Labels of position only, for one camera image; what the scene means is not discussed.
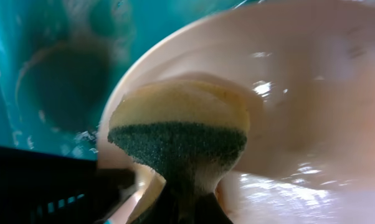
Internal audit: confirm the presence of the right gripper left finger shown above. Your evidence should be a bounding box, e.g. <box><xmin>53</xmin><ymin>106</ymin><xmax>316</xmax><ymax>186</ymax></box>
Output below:
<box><xmin>127</xmin><ymin>174</ymin><xmax>188</xmax><ymax>224</ymax></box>

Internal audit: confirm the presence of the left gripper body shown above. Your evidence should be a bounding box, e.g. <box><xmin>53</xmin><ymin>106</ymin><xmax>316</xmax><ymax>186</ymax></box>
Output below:
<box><xmin>0</xmin><ymin>147</ymin><xmax>135</xmax><ymax>224</ymax></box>

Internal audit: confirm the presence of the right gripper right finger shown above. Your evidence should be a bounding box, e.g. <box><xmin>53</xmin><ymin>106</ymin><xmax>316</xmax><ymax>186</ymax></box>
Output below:
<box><xmin>187</xmin><ymin>192</ymin><xmax>233</xmax><ymax>224</ymax></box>

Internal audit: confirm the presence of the green yellow sponge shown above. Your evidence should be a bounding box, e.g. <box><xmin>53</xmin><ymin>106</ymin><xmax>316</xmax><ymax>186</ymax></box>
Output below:
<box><xmin>108</xmin><ymin>80</ymin><xmax>250</xmax><ymax>195</ymax></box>

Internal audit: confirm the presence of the white plate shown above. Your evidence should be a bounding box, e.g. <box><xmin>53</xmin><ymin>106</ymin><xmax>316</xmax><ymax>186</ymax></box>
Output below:
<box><xmin>97</xmin><ymin>1</ymin><xmax>375</xmax><ymax>223</ymax></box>

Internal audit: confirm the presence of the teal plastic tray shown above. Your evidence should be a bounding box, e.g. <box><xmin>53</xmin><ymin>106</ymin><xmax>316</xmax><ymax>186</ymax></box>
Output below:
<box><xmin>0</xmin><ymin>0</ymin><xmax>246</xmax><ymax>166</ymax></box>

